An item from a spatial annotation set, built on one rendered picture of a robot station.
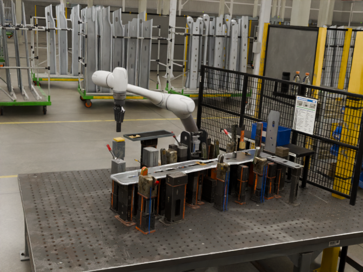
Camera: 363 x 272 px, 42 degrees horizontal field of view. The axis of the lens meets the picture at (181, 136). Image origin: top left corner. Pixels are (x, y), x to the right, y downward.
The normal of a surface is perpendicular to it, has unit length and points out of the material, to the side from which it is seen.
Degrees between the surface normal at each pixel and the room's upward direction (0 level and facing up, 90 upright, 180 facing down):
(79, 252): 0
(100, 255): 0
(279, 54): 90
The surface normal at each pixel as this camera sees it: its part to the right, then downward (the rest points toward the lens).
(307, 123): -0.79, 0.11
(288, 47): -0.93, 0.01
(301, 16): 0.37, 0.26
